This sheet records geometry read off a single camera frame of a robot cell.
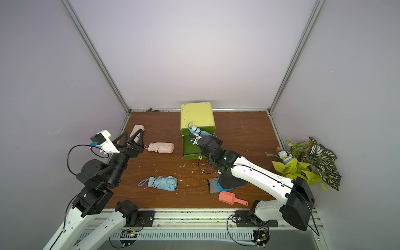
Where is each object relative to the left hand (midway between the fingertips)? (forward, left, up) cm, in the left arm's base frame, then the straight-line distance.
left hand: (137, 131), depth 59 cm
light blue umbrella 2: (-8, -6, -34) cm, 36 cm away
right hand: (+10, -29, -14) cm, 34 cm away
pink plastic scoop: (-14, -39, -38) cm, 56 cm away
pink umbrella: (+30, +23, -36) cm, 52 cm away
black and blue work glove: (-5, -38, -37) cm, 53 cm away
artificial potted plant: (-1, -75, -19) cm, 78 cm away
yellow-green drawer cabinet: (+27, -24, -18) cm, 40 cm away
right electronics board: (-29, -52, -40) cm, 72 cm away
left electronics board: (-30, +9, -41) cm, 52 cm away
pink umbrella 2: (+14, +2, -35) cm, 38 cm away
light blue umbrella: (+12, -22, -15) cm, 29 cm away
